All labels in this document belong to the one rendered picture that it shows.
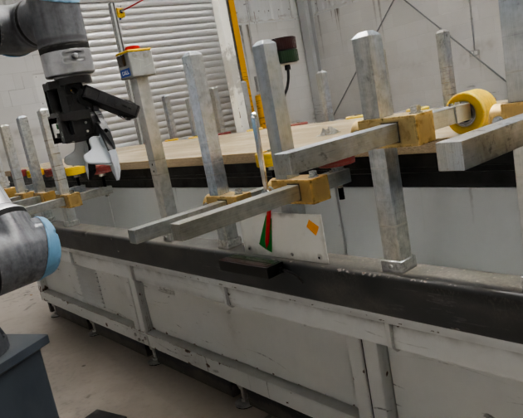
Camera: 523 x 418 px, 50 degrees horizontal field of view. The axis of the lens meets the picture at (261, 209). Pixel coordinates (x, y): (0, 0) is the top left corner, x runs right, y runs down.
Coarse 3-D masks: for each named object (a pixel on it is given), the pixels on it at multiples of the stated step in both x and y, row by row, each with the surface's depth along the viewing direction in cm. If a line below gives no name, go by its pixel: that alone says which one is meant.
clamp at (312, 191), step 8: (296, 176) 115; (304, 176) 113; (320, 176) 110; (272, 184) 116; (280, 184) 114; (288, 184) 112; (296, 184) 111; (304, 184) 109; (312, 184) 108; (320, 184) 109; (328, 184) 111; (304, 192) 110; (312, 192) 108; (320, 192) 110; (328, 192) 111; (304, 200) 110; (312, 200) 108; (320, 200) 110
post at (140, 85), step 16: (144, 80) 149; (144, 96) 149; (144, 112) 149; (144, 128) 151; (144, 144) 153; (160, 144) 152; (160, 160) 153; (160, 176) 153; (160, 192) 154; (160, 208) 156; (176, 208) 156
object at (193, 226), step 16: (336, 176) 117; (272, 192) 107; (288, 192) 109; (224, 208) 100; (240, 208) 101; (256, 208) 104; (272, 208) 106; (176, 224) 94; (192, 224) 95; (208, 224) 97; (224, 224) 99; (176, 240) 95
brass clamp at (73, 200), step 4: (68, 192) 211; (76, 192) 206; (56, 196) 212; (60, 196) 209; (64, 196) 206; (68, 196) 204; (72, 196) 205; (76, 196) 206; (80, 196) 207; (68, 200) 204; (72, 200) 205; (76, 200) 206; (80, 200) 207; (68, 204) 205; (72, 204) 205; (76, 204) 206; (80, 204) 207
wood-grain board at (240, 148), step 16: (304, 128) 212; (320, 128) 196; (336, 128) 183; (448, 128) 123; (176, 144) 266; (192, 144) 242; (224, 144) 204; (240, 144) 189; (304, 144) 147; (432, 144) 110; (128, 160) 217; (144, 160) 200; (176, 160) 182; (192, 160) 175; (224, 160) 162; (240, 160) 157
